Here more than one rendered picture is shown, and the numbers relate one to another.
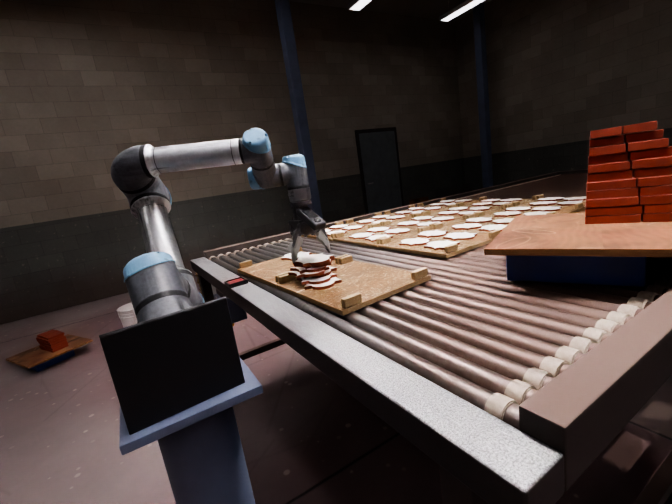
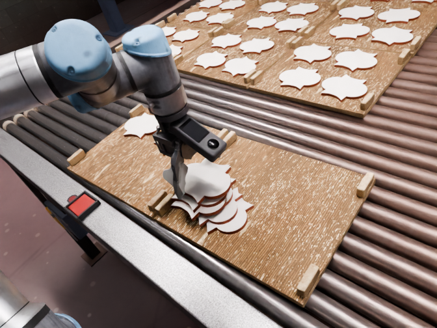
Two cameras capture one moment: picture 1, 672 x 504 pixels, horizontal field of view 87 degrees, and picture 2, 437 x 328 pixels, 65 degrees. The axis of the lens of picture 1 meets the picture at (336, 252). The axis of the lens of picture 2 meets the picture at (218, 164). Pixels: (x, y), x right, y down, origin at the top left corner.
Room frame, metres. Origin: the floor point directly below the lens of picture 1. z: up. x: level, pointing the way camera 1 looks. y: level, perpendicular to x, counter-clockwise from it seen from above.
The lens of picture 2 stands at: (0.61, 0.11, 1.57)
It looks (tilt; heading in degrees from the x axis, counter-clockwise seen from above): 42 degrees down; 353
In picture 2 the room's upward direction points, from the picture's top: 17 degrees counter-clockwise
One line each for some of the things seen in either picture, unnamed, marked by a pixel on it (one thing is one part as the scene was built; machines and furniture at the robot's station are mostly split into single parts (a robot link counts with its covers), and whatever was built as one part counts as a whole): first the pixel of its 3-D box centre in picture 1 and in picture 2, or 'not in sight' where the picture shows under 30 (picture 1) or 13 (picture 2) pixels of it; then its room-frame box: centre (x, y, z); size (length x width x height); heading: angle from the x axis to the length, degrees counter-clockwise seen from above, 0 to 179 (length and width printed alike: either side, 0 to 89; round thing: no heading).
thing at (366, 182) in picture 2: (419, 273); (365, 184); (1.05, -0.25, 0.95); 0.06 x 0.02 x 0.03; 123
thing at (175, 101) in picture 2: (299, 195); (165, 98); (1.22, 0.10, 1.23); 0.08 x 0.08 x 0.05
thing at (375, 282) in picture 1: (349, 282); (261, 201); (1.14, -0.03, 0.93); 0.41 x 0.35 x 0.02; 33
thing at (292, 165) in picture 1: (294, 172); (150, 62); (1.22, 0.10, 1.31); 0.09 x 0.08 x 0.11; 95
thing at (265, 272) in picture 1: (291, 266); (147, 153); (1.49, 0.20, 0.93); 0.41 x 0.35 x 0.02; 33
